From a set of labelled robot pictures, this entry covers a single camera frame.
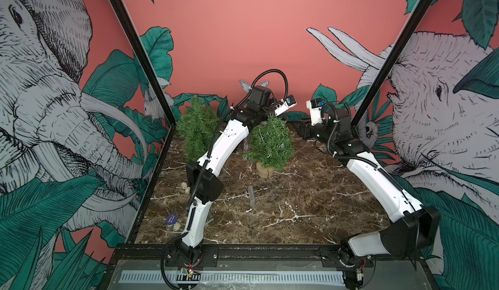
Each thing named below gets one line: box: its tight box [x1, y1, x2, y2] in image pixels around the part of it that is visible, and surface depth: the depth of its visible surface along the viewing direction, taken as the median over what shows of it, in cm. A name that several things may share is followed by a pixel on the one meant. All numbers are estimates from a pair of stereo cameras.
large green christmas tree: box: [176, 95, 221, 163], surface depth 82 cm
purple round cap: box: [166, 213, 178, 225], surface depth 85 cm
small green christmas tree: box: [243, 115, 296, 179], surface depth 78 cm
